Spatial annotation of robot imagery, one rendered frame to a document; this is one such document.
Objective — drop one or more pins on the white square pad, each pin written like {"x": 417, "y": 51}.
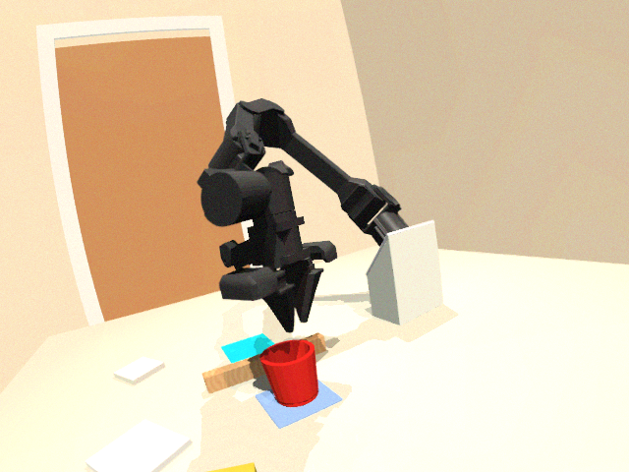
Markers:
{"x": 147, "y": 447}

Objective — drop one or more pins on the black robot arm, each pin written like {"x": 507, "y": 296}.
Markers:
{"x": 233, "y": 192}

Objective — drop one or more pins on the brown wooden bar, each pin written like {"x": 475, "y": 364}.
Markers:
{"x": 248, "y": 369}

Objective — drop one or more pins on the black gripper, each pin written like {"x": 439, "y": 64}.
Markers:
{"x": 292, "y": 287}

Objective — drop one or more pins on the red cup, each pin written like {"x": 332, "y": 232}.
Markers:
{"x": 290, "y": 368}

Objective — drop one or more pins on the yellow rectangular block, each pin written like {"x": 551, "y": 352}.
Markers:
{"x": 241, "y": 468}

